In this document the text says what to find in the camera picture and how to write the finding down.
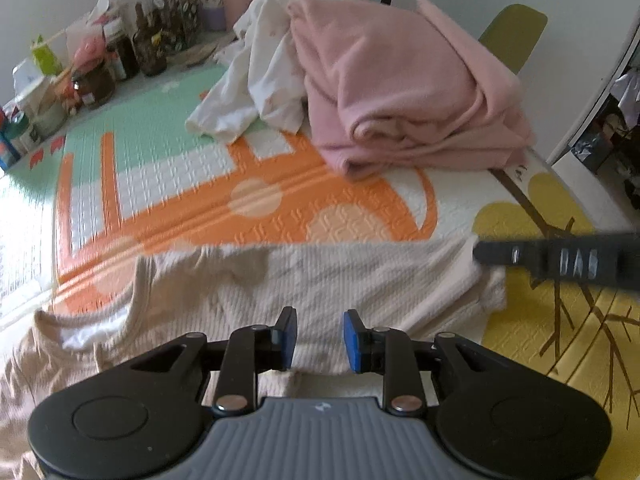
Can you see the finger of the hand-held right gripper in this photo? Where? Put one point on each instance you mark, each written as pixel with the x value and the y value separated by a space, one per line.
pixel 500 252

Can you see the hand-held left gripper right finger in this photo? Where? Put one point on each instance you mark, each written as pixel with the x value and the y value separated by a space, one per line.
pixel 352 344

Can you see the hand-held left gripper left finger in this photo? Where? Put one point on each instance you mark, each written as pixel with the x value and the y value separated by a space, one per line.
pixel 287 342

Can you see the beige waffle shirt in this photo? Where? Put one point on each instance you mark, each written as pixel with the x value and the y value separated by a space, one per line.
pixel 350 280

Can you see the dark household clutter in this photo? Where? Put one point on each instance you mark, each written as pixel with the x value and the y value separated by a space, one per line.
pixel 610 135

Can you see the colourful play mat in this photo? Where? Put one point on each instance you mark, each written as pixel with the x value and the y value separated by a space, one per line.
pixel 175 185

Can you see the pink fleece garment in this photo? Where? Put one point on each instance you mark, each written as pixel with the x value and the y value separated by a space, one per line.
pixel 400 85

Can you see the olive green chair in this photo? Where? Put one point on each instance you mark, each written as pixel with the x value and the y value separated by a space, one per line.
pixel 520 25

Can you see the white floral garment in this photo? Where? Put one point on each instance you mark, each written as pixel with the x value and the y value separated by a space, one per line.
pixel 265 60

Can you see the dark jam jar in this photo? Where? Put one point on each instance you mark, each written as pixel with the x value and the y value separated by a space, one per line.
pixel 95 85

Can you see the dark glass bottle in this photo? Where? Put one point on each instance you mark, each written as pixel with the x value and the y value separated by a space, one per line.
pixel 150 45

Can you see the white tub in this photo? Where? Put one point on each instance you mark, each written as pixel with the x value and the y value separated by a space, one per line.
pixel 49 112

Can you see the brown bottle with white cap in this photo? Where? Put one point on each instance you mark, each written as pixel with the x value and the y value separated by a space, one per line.
pixel 122 55

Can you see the green lid jar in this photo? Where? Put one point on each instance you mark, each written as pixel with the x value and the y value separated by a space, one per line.
pixel 24 132

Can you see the dark floral gift bag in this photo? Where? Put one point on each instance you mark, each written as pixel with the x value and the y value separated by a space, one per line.
pixel 177 15

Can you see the pink plastic bag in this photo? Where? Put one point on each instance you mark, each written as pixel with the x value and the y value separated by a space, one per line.
pixel 91 54

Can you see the white plastic bag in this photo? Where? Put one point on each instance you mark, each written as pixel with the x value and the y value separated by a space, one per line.
pixel 100 10

